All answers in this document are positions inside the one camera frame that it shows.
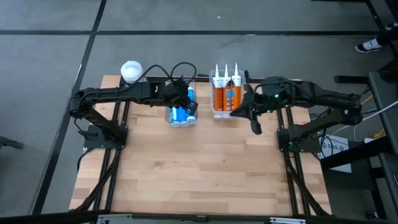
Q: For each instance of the person's leg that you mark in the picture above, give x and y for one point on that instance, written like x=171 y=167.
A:
x=388 y=37

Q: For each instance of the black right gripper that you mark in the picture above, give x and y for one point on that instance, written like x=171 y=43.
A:
x=273 y=96

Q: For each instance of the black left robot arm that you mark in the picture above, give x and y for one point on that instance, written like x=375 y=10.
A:
x=109 y=91

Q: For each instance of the white paper sign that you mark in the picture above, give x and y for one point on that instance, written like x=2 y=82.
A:
x=339 y=146

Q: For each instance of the Lysol wipes canister white lid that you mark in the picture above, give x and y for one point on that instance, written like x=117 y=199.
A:
x=132 y=71

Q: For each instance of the person's white shoe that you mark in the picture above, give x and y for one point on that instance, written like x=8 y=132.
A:
x=392 y=26
x=368 y=46

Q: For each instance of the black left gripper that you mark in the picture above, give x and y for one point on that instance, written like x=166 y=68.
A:
x=174 y=93

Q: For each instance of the black side desk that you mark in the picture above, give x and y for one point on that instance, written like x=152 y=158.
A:
x=381 y=93

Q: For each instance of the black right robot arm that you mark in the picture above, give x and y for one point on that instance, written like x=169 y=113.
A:
x=326 y=99

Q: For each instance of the orange sealant tube white nozzle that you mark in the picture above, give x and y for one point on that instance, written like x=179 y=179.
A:
x=237 y=93
x=229 y=96
x=218 y=96

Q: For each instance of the blue silicone tube white cap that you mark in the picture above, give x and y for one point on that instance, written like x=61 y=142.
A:
x=191 y=93
x=182 y=114
x=173 y=115

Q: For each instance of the black stand foot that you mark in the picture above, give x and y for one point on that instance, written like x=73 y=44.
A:
x=11 y=142

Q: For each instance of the clear plastic bin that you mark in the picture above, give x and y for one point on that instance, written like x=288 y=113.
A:
x=182 y=124
x=211 y=93

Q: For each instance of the silver metal bracket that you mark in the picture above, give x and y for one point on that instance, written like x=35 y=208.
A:
x=287 y=221
x=113 y=217

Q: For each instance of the black aluminium table frame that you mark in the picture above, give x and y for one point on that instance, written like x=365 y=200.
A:
x=217 y=218

